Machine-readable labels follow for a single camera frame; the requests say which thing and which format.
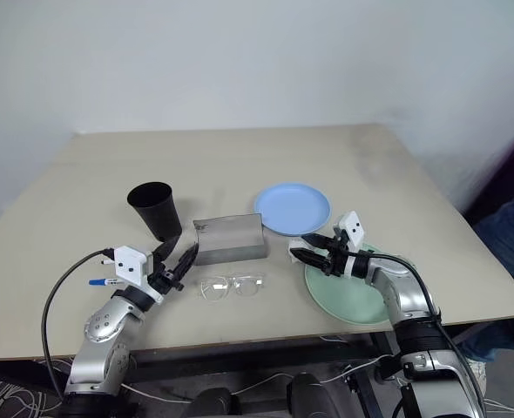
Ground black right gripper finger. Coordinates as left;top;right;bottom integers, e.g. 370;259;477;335
301;233;335;251
291;249;331;271

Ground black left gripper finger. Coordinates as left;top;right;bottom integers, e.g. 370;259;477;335
171;243;200;285
153;236;183;268

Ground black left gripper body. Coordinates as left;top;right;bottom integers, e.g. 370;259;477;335
147;252;185;297

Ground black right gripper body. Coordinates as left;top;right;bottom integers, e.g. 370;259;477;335
323;233;350;279

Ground small white object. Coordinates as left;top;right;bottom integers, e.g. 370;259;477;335
287;240;305;265

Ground light green plate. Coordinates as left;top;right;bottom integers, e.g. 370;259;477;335
304;243;398;326

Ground light blue plate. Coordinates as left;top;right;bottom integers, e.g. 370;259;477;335
254;182;334;239

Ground black plastic cup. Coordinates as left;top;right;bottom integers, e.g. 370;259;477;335
126;181;184;243

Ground grey metal box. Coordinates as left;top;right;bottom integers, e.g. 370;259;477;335
192;212;271;267

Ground dark rounded shape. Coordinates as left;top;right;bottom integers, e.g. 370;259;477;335
190;386;242;418

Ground person in blue jeans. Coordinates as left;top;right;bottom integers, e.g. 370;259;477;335
456;181;514;363

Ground black white patterned rug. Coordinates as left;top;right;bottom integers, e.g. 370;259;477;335
0;373;69;418

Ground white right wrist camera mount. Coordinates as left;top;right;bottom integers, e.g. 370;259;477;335
335;210;368;254

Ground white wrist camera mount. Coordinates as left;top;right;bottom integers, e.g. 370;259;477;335
335;210;368;254
113;245;152;289

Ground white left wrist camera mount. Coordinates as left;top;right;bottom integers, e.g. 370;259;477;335
113;245;152;289

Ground clear frame glasses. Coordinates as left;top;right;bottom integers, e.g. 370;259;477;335
198;273;267;302

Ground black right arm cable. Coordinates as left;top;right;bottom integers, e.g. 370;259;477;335
369;252;488;418

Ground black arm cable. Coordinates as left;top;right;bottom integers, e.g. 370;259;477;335
40;247;117;401
369;252;488;418

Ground black metal table frame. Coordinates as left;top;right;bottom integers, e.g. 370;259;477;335
0;324;400;418

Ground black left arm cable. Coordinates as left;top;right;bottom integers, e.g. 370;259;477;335
40;247;117;401

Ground white floor cable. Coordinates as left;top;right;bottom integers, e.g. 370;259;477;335
120;334;400;407

